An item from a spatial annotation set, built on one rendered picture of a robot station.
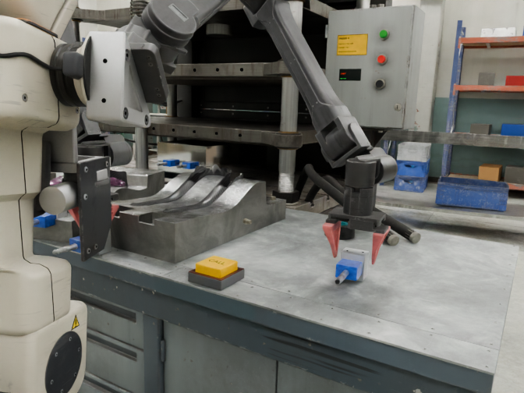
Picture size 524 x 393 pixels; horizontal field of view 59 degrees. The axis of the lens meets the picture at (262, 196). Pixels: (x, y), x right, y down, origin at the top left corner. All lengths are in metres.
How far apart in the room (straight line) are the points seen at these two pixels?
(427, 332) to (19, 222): 0.64
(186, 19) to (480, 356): 0.66
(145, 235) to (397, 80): 0.99
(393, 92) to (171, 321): 1.04
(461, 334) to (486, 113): 6.78
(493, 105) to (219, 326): 6.81
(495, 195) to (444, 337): 3.89
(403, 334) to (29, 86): 0.63
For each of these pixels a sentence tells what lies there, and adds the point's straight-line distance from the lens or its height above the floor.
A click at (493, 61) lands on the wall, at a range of 7.55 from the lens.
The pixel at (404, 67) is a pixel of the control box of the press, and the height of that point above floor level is 1.27.
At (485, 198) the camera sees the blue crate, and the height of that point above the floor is 0.36.
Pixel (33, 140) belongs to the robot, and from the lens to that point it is 0.76.
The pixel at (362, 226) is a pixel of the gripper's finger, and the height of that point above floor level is 0.92.
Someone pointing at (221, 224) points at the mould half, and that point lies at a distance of 1.13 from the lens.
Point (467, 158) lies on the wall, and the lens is 7.56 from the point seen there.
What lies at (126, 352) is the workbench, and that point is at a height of 0.54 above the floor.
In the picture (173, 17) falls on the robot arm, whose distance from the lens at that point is 0.76.
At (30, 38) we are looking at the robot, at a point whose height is 1.21.
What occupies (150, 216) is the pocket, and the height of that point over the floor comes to 0.88.
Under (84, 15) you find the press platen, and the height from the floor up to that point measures 1.51.
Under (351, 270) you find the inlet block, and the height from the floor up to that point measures 0.83.
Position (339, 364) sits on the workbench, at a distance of 0.86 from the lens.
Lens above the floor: 1.15
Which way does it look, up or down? 12 degrees down
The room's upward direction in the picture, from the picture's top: 2 degrees clockwise
